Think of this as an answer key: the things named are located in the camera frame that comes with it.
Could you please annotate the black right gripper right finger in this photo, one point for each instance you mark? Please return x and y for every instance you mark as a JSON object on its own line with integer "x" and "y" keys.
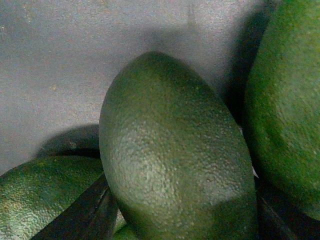
{"x": 278, "y": 219}

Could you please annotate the green avocado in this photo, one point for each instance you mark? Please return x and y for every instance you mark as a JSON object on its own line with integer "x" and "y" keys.
{"x": 281, "y": 121}
{"x": 34, "y": 193}
{"x": 174, "y": 157}

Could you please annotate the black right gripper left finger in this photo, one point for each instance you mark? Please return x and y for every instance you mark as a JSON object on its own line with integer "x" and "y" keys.
{"x": 91, "y": 217}

